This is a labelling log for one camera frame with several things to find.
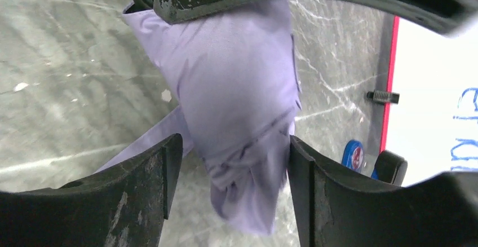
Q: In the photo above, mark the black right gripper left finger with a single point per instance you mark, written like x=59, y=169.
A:
x=123, y=205

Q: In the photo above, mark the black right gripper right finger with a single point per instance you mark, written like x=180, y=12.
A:
x=336, y=206

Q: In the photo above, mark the lilac folding umbrella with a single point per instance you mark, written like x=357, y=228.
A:
x=233, y=74

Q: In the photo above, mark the blue black stapler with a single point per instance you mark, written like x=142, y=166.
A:
x=387, y=166

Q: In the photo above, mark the red framed whiteboard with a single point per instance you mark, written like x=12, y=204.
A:
x=434, y=124

